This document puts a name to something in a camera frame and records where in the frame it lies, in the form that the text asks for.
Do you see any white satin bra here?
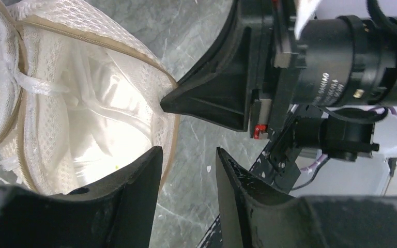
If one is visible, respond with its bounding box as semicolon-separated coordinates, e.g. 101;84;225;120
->
63;53;154;186

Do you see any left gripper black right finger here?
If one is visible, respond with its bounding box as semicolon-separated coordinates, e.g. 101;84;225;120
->
216;147;397;248

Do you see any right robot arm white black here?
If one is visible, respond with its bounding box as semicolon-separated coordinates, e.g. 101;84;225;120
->
160;1;397;193

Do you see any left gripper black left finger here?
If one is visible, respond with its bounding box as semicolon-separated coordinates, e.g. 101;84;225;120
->
0;146;163;247

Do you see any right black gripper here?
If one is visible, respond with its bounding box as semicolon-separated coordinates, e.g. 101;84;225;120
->
160;1;306;140

